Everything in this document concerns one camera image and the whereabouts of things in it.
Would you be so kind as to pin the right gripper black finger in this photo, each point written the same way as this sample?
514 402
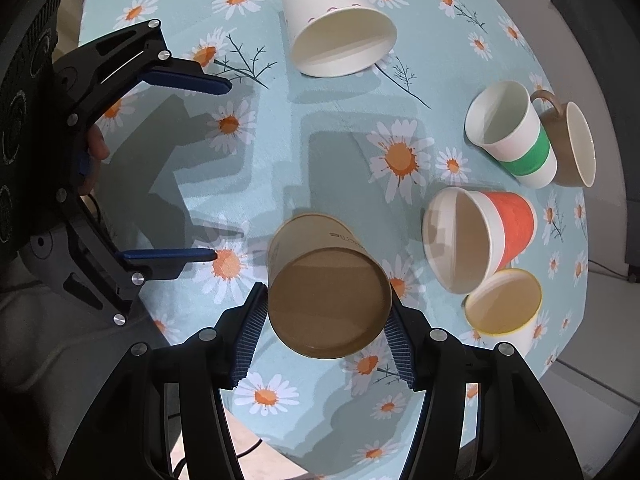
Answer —
78 261

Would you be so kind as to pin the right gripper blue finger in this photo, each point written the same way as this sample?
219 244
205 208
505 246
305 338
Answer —
175 77

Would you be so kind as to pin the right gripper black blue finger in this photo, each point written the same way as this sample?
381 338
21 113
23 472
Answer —
484 413
211 361

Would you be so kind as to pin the brown paper cup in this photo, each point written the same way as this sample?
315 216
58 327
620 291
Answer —
327 297

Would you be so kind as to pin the white cup yellow rim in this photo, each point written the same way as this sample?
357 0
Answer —
504 308

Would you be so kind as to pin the white cup orange band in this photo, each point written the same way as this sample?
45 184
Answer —
470 235

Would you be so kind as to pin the white paper cup pink hearts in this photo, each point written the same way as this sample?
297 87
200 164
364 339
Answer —
334 38

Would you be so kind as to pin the white cup green band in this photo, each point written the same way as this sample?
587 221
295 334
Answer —
502 121

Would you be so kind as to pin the person's hand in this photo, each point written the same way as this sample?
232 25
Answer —
98 152

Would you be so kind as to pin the brown ceramic mug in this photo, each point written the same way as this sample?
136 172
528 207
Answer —
571 139

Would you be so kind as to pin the floral light blue tablecloth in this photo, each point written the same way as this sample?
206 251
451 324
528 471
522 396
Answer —
371 149

